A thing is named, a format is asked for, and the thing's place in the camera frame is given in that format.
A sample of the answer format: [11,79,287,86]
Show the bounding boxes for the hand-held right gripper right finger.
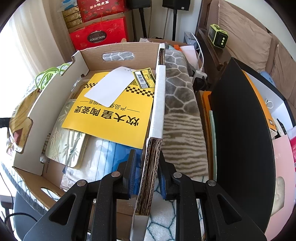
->
[158,151,266,241]

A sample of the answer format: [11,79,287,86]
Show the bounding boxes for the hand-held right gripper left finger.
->
[23,149,139,241]

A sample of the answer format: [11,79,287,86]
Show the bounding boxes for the gold foil packet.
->
[8,91,34,154]

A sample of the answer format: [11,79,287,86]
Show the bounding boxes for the blue face mask packet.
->
[60,137,144,193]

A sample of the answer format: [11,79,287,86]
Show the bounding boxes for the yellow booklet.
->
[61,71,156,149]

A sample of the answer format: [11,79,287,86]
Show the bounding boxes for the bamboo pattern tin box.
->
[45,126,90,169]

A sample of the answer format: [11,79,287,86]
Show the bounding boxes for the white cardboard tray box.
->
[13,42,167,241]

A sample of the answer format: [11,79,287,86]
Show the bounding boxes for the white card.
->
[84,66,137,107]

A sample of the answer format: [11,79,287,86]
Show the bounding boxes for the yellow barcode label card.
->
[132,68,156,90]

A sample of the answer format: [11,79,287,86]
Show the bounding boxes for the grey white patterned blanket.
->
[0,50,210,241]

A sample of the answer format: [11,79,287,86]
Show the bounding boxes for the orange flat box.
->
[199,90,213,181]

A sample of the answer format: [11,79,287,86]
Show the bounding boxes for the black box lid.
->
[211,57,276,241]

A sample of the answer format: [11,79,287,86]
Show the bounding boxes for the white curtain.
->
[3,0,77,93]

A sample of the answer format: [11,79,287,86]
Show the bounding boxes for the grey chair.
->
[13,192,51,241]

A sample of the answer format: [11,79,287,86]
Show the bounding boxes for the pink paper bag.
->
[269,133,296,241]

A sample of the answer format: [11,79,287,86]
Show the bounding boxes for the blue white tissue packet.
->
[60,0,78,10]

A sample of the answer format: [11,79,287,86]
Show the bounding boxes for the red packet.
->
[290,138,296,163]

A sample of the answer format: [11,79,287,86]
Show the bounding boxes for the white orange box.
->
[242,70,290,138]

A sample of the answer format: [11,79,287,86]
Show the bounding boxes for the dark wooden sofa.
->
[195,0,296,112]

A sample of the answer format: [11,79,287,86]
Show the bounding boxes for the pale blue box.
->
[184,31,197,45]

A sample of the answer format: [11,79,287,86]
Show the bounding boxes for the red Chinese tea gift box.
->
[77,0,126,23]

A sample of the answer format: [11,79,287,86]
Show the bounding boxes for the light blue round object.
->
[260,71,276,87]

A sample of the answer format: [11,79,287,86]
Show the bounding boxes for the green black cube device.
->
[208,24,229,49]

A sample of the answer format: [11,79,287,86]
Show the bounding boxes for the brown sofa cushion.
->
[218,0,274,60]
[269,38,296,100]

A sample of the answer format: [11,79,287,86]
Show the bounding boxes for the green cable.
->
[35,65,70,90]

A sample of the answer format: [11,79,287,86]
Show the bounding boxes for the white charger cable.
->
[191,32,208,79]

